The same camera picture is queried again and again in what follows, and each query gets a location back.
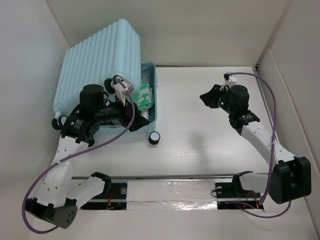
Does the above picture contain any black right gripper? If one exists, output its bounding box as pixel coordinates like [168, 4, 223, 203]
[199, 84, 235, 115]

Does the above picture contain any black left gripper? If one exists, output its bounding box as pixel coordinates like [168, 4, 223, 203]
[94, 92, 149, 130]

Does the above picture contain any green white patterned cloth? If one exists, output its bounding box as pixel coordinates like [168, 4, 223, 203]
[132, 82, 155, 111]

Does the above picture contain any light blue hard-shell suitcase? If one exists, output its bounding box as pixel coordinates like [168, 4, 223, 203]
[52, 19, 161, 145]

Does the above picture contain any small white bottle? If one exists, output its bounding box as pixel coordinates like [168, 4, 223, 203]
[140, 109, 150, 123]

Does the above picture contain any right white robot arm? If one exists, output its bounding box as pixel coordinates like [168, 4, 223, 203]
[200, 84, 312, 204]

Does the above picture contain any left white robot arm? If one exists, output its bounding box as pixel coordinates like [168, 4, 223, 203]
[21, 80, 149, 234]

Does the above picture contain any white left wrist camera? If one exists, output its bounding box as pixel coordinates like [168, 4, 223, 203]
[114, 78, 135, 105]

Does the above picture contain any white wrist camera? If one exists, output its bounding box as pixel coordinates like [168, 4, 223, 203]
[114, 78, 135, 105]
[223, 72, 238, 88]

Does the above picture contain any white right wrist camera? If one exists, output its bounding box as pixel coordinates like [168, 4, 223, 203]
[223, 72, 238, 88]

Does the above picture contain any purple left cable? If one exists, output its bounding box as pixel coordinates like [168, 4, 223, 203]
[21, 76, 137, 235]

